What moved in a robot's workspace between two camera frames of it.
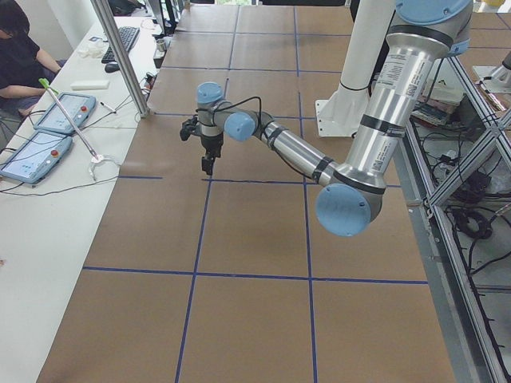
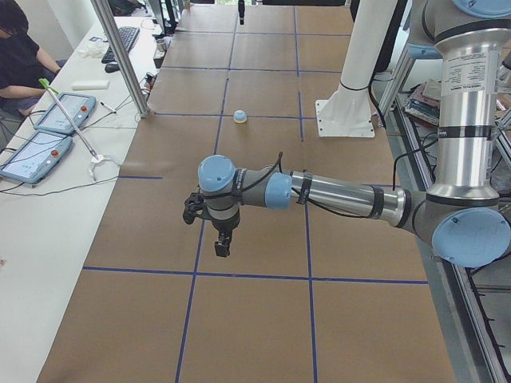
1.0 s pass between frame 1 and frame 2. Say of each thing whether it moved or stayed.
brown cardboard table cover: stayed
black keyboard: stayed
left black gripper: moved
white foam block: stayed
